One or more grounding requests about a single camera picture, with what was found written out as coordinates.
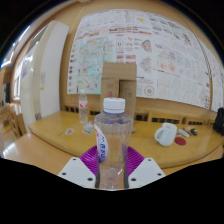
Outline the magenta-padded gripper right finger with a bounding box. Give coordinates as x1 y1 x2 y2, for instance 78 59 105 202
123 145 167 190

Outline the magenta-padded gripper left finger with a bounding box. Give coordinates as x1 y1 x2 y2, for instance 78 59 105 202
57 144 100 190

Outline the clear white-capped plastic bottle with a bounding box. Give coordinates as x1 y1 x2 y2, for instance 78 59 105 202
93 97 134 190

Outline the red-labelled clear water bottle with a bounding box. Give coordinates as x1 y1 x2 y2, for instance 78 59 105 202
78 89 89 124

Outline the white ceramic mug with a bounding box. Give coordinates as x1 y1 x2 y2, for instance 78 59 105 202
154 122 178 147

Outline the flat round red coaster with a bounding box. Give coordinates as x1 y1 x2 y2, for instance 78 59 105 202
174 136 187 146

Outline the white oblong card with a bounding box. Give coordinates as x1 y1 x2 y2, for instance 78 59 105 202
177 128 191 138

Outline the small dark oval object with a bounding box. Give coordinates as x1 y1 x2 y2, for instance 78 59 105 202
188 126 199 136

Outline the wooden chair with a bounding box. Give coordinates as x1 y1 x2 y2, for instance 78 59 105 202
0 103 22 139

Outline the black bag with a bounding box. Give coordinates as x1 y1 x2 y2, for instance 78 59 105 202
213 107 224 136

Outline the brown cardboard box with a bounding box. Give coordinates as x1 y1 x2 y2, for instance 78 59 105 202
100 62 138 133

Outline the narrow printed wall poster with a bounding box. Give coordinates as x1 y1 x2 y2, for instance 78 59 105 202
199 39 224 113

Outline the large printed wall poster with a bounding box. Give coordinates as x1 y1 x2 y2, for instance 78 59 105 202
67 9 212 109

